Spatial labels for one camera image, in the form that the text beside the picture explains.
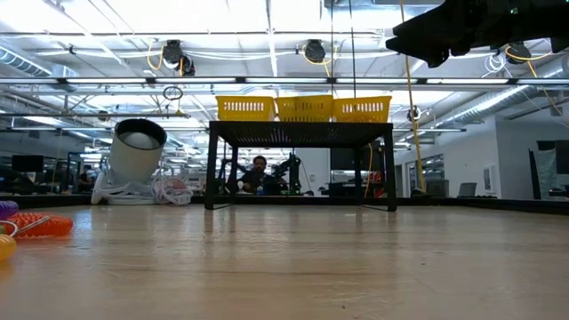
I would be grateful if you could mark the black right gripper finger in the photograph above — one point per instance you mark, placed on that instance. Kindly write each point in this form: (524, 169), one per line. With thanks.
(427, 22)
(427, 46)

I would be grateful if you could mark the black background robot arm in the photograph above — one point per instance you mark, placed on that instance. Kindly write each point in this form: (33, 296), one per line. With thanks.
(224, 175)
(290, 171)

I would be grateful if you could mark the yellow plastic basket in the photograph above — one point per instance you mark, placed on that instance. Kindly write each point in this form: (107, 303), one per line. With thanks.
(304, 109)
(362, 110)
(244, 110)

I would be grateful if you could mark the grey laptop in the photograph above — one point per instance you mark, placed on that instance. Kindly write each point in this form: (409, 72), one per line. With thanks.
(467, 190)

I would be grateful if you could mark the grey fabric screen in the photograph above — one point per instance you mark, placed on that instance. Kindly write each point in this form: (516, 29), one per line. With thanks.
(544, 173)

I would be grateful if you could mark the person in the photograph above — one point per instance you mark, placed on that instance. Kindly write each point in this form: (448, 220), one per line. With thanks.
(85, 178)
(259, 164)

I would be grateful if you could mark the black computer monitor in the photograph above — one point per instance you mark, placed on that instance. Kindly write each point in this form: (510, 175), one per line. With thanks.
(27, 163)

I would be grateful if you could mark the black aluminium table frame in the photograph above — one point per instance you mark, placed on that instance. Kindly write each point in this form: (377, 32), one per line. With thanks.
(489, 202)

